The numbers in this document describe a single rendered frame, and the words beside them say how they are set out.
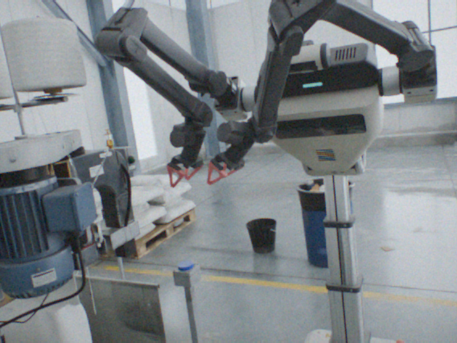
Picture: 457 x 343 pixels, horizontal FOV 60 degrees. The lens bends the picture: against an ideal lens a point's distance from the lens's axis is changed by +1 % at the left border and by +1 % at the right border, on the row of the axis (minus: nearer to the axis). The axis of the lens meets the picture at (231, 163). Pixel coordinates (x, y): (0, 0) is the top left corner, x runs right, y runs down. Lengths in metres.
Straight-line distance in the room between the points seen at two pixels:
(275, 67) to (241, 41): 8.81
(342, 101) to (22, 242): 0.93
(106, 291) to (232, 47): 8.38
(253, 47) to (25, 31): 8.72
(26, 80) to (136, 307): 1.14
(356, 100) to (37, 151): 0.87
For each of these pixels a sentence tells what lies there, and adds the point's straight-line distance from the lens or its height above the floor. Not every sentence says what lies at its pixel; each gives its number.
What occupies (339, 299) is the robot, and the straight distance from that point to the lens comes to 1.67.
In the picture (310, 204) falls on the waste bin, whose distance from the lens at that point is 3.22.
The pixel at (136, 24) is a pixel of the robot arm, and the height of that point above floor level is 1.65.
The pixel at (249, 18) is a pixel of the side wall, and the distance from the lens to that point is 9.72.
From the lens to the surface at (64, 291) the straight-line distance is 1.57.
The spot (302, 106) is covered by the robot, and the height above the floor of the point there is 1.40.
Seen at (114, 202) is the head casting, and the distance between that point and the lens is 1.39.
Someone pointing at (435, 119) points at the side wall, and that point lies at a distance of 8.94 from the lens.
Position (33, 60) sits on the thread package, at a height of 1.59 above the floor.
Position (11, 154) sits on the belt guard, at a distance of 0.90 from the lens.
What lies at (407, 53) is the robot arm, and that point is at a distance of 1.07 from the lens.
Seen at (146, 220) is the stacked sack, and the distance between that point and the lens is 4.16.
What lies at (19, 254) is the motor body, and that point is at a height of 1.19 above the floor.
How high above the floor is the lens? 1.46
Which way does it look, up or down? 10 degrees down
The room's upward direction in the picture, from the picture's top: 7 degrees counter-clockwise
